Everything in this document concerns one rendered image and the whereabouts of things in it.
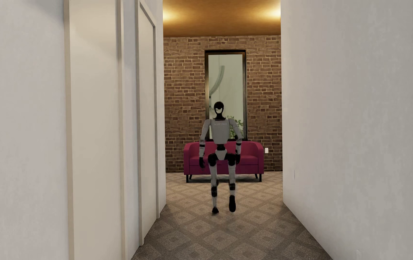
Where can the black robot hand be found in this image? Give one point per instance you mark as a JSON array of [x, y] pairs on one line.
[[201, 162], [238, 159]]

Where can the dark pink sofa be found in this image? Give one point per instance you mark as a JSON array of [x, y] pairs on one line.
[[250, 159]]

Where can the white black left robot leg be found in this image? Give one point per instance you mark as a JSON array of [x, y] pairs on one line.
[[213, 180]]

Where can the white black robot leg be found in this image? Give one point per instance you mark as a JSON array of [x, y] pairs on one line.
[[231, 180], [213, 180]]

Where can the white black right robot leg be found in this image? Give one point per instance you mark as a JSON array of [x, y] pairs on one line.
[[231, 180]]

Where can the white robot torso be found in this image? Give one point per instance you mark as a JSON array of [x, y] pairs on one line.
[[220, 131]]

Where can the green plant behind window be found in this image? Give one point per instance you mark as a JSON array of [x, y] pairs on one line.
[[239, 124]]

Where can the black robot head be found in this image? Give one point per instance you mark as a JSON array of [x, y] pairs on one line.
[[218, 107]]

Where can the white closed door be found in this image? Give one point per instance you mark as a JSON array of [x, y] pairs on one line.
[[146, 126]]

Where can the tall black framed window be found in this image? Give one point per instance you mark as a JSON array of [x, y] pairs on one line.
[[228, 83]]

